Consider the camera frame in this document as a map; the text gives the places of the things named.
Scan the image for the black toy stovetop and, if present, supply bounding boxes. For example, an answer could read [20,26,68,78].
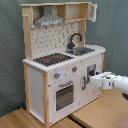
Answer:
[34,53,70,66]

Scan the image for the white oven door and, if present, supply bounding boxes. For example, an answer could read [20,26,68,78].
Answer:
[48,73,81,126]

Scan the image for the white cabinet door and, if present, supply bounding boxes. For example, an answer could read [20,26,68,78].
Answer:
[80,55,102,106]

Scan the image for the white toy microwave door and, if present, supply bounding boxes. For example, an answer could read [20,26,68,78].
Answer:
[88,3,97,22]

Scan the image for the black toy faucet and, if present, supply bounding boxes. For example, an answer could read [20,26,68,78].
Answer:
[66,32,83,50]

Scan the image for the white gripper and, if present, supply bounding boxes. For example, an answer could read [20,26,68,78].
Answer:
[89,72,116,90]

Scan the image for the metal toy sink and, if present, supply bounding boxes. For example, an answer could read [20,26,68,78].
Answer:
[65,47,95,55]

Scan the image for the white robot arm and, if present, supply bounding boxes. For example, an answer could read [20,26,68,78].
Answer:
[89,72,128,101]

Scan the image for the grey range hood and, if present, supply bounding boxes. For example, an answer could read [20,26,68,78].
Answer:
[34,5,64,27]

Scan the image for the wooden toy kitchen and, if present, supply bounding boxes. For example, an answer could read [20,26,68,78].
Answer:
[22,2,105,128]

